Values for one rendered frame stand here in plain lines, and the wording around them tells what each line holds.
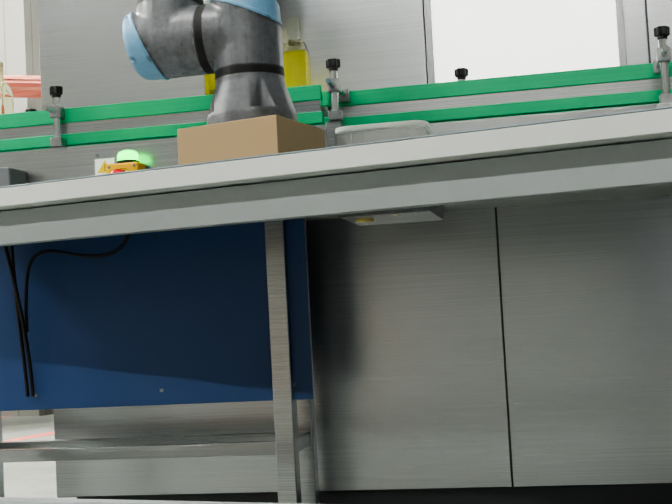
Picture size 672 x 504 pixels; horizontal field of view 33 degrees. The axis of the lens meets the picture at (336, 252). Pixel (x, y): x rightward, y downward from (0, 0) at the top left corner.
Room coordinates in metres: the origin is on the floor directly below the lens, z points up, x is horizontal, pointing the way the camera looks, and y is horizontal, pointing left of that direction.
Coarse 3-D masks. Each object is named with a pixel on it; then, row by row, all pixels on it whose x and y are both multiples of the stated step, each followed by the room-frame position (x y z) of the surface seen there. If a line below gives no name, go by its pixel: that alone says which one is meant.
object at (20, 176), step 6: (0, 168) 2.31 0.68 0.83; (6, 168) 2.31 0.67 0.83; (12, 168) 2.32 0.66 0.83; (0, 174) 2.31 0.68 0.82; (6, 174) 2.31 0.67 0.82; (12, 174) 2.32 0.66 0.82; (18, 174) 2.34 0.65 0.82; (24, 174) 2.37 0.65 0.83; (0, 180) 2.31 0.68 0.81; (6, 180) 2.31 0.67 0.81; (12, 180) 2.32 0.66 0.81; (18, 180) 2.34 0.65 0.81; (24, 180) 2.37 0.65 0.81; (0, 186) 2.31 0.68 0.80
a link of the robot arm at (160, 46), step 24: (144, 0) 1.87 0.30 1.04; (168, 0) 1.86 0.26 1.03; (192, 0) 1.88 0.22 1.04; (144, 24) 1.86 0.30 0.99; (168, 24) 1.85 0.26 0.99; (192, 24) 1.84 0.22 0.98; (144, 48) 1.86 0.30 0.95; (168, 48) 1.85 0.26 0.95; (192, 48) 1.84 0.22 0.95; (144, 72) 1.89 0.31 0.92; (168, 72) 1.88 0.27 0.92; (192, 72) 1.88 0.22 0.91
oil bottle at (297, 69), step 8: (288, 40) 2.42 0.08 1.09; (296, 40) 2.41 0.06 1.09; (288, 48) 2.40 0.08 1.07; (296, 48) 2.40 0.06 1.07; (304, 48) 2.40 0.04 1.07; (288, 56) 2.40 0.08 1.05; (296, 56) 2.40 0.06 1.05; (304, 56) 2.40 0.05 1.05; (288, 64) 2.40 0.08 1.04; (296, 64) 2.40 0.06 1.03; (304, 64) 2.40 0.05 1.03; (288, 72) 2.40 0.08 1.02; (296, 72) 2.40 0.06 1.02; (304, 72) 2.40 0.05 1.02; (288, 80) 2.40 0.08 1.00; (296, 80) 2.40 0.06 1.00; (304, 80) 2.40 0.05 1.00
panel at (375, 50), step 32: (288, 0) 2.55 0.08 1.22; (320, 0) 2.54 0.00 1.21; (352, 0) 2.52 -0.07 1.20; (384, 0) 2.51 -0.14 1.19; (416, 0) 2.49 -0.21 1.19; (320, 32) 2.54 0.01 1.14; (352, 32) 2.52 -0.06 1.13; (384, 32) 2.51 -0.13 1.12; (416, 32) 2.50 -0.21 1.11; (320, 64) 2.54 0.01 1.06; (352, 64) 2.52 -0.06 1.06; (384, 64) 2.51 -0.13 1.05; (416, 64) 2.50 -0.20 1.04
